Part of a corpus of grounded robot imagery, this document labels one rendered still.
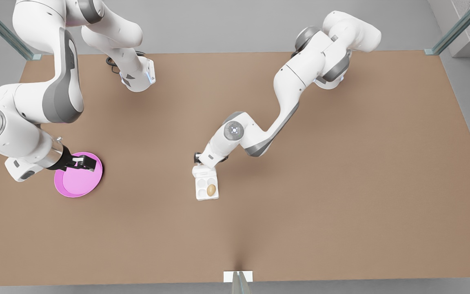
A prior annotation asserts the white egg box lid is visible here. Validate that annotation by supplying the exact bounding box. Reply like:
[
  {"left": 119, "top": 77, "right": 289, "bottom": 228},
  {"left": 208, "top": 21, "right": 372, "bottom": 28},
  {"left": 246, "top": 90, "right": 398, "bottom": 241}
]
[{"left": 192, "top": 164, "right": 218, "bottom": 179}]

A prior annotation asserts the white egg box tray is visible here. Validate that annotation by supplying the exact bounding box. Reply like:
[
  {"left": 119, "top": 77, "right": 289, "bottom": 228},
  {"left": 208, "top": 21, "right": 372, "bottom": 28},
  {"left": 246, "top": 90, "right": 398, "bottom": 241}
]
[{"left": 194, "top": 176, "right": 220, "bottom": 201}]

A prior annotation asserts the pink round plate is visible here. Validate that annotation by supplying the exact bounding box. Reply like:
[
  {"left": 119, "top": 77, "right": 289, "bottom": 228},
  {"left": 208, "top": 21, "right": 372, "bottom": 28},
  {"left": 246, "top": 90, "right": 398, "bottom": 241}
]
[{"left": 54, "top": 152, "right": 103, "bottom": 198}]

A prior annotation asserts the black cable loop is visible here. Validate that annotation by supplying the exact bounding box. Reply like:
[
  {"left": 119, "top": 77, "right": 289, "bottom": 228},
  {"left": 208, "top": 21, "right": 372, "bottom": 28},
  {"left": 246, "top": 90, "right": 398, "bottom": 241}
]
[{"left": 106, "top": 51, "right": 146, "bottom": 75}]

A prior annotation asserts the silver frame post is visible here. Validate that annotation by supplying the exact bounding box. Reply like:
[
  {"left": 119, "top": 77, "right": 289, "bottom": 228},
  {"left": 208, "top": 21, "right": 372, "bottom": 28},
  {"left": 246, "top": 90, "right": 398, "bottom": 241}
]
[
  {"left": 223, "top": 270, "right": 254, "bottom": 294},
  {"left": 0, "top": 0, "right": 42, "bottom": 61},
  {"left": 424, "top": 0, "right": 470, "bottom": 56}
]

